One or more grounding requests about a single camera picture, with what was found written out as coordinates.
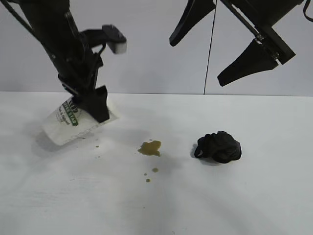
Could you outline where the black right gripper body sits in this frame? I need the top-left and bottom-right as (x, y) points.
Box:
(220, 0), (304, 66)

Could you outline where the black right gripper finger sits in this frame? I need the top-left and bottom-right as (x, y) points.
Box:
(217, 38), (279, 87)
(169, 0), (216, 47)

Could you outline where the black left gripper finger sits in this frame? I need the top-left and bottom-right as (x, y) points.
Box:
(78, 85), (110, 123)

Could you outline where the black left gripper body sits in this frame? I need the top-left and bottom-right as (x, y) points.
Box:
(52, 28), (106, 98)

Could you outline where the white paper cup green print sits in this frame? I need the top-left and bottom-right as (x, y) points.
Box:
(41, 96), (120, 147)

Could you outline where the black cloth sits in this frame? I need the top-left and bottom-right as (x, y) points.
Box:
(193, 131), (243, 164)

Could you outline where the brown liquid spill puddle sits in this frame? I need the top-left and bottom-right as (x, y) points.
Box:
(137, 139), (162, 158)

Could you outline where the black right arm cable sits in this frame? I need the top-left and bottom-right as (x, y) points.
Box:
(302, 0), (313, 20)

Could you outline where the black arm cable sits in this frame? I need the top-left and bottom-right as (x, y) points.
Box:
(4, 0), (34, 32)
(302, 0), (313, 20)

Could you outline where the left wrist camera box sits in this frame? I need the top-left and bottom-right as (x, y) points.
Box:
(101, 24), (128, 54)

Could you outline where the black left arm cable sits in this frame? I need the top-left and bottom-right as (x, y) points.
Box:
(4, 0), (34, 32)

